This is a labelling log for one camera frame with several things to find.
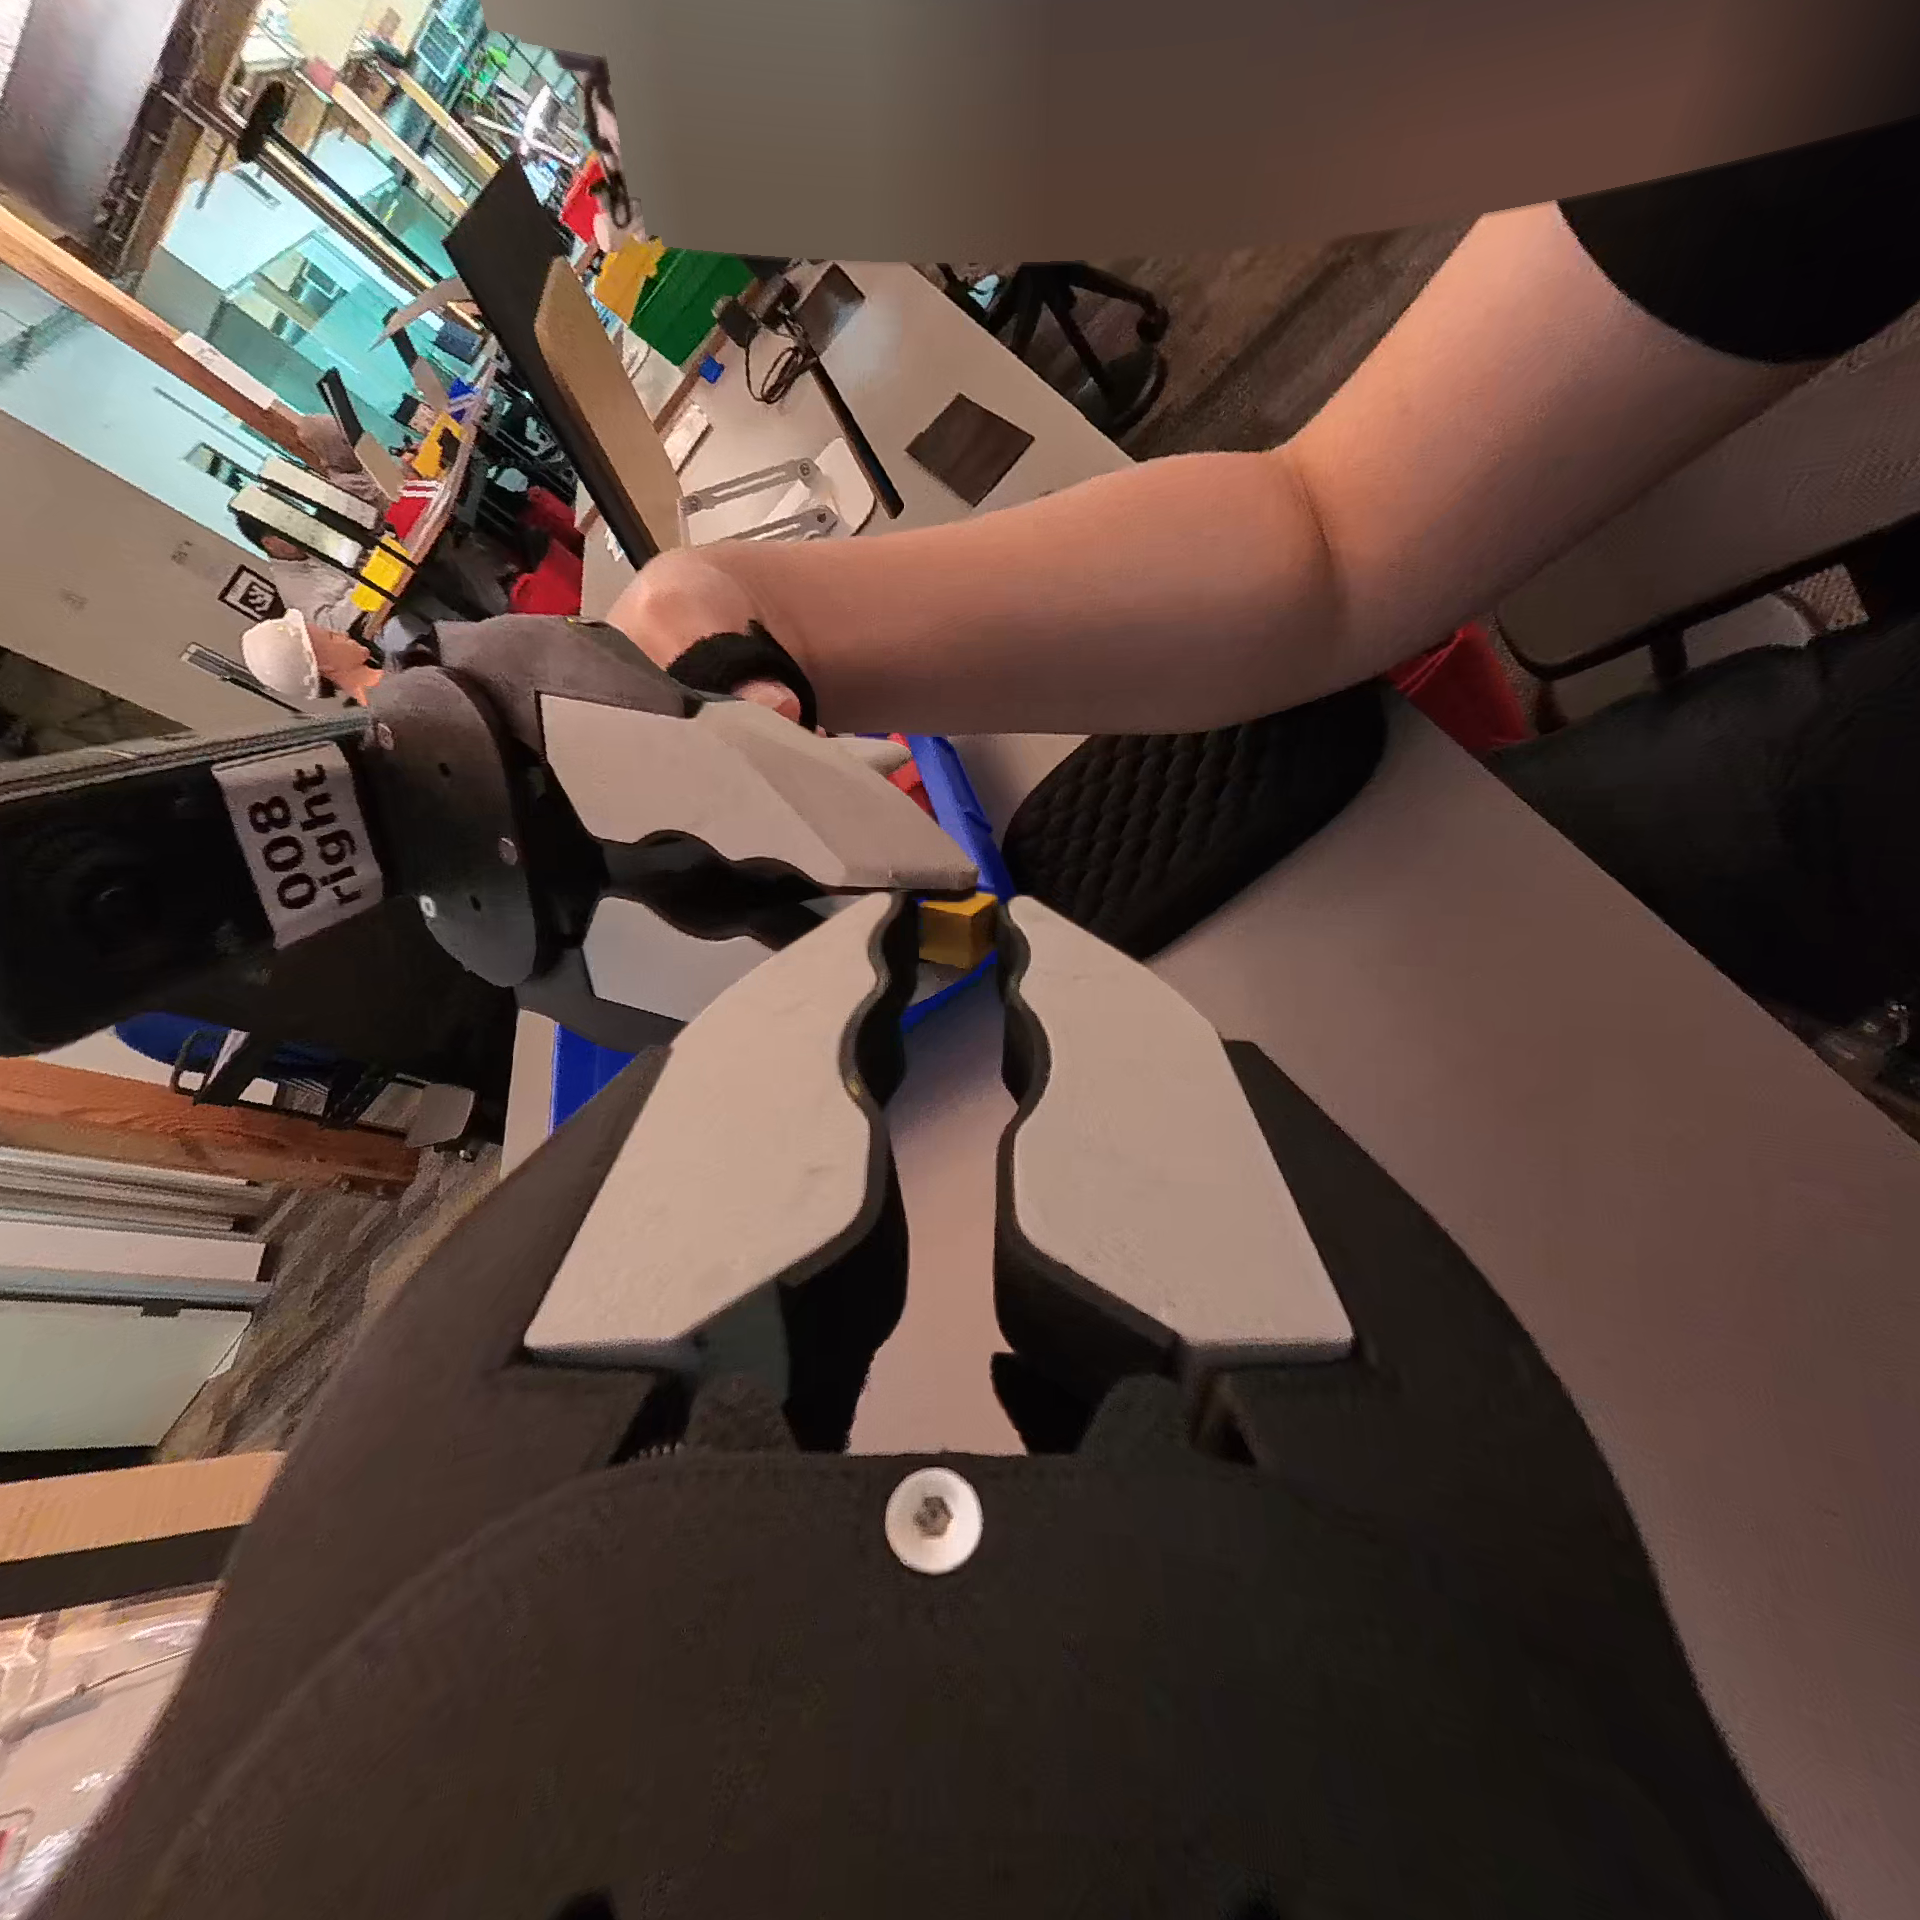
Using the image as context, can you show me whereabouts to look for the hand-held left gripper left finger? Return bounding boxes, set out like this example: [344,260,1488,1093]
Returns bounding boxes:
[520,892,917,1368]

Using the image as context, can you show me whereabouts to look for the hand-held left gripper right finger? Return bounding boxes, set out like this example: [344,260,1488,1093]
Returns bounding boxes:
[991,894,1356,1369]

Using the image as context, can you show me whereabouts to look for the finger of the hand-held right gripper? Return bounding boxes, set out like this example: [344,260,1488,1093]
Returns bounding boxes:
[590,900,784,1040]
[537,696,981,906]

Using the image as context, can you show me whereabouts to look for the blue plastic bin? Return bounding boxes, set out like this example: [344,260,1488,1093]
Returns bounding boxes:
[516,732,1011,1144]

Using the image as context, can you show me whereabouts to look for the person's right forearm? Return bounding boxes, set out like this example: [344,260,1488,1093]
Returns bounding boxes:
[756,202,1712,740]

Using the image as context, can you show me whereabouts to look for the person's right hand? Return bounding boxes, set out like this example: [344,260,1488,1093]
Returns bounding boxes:
[604,545,825,737]

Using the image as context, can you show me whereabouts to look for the black mesh office chair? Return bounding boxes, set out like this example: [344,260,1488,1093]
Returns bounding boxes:
[1001,681,1390,962]

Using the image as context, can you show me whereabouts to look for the black rod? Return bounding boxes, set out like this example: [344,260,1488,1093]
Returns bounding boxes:
[780,323,904,521]

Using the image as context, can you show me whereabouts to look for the dark square mat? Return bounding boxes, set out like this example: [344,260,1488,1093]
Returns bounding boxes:
[904,393,1037,509]

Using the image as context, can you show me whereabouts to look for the green plastic bin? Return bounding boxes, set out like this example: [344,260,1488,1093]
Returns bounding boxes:
[630,246,756,361]

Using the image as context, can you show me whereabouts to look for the black swivel chair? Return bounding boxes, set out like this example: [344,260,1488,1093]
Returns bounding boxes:
[936,262,1173,442]

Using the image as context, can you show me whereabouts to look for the black padded chair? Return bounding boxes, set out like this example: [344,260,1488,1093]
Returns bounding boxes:
[1485,621,1920,1037]

